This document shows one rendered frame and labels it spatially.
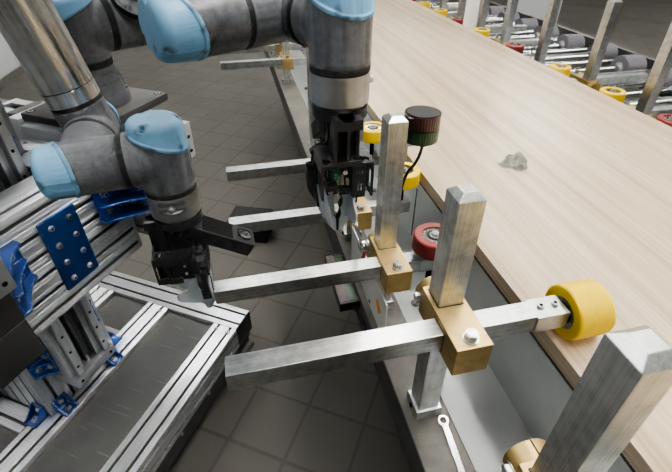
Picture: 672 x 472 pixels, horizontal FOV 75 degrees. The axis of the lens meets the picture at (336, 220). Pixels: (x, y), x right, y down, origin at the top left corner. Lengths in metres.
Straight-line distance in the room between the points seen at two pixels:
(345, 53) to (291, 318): 1.49
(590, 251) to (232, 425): 1.22
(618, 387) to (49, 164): 0.63
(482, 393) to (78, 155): 0.82
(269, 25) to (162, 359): 1.24
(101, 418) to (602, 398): 1.36
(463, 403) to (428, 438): 0.17
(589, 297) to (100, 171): 0.67
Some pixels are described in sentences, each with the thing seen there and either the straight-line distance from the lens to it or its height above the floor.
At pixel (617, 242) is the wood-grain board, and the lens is 0.97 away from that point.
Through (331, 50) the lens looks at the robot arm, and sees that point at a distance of 0.53.
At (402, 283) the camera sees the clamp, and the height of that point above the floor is 0.84.
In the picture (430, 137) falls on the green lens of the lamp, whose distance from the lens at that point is 0.75.
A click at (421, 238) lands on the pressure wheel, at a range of 0.83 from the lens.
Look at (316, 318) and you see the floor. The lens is 1.89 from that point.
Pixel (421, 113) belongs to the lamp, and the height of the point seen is 1.14.
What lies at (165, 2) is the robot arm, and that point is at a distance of 0.53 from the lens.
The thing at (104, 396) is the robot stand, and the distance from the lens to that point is 1.59.
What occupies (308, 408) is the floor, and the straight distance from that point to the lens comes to 1.65.
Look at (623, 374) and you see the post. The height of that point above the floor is 1.16.
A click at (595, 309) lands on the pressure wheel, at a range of 0.70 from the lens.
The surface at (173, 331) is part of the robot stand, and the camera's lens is 1.67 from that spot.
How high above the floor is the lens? 1.41
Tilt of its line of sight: 36 degrees down
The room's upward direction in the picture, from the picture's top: straight up
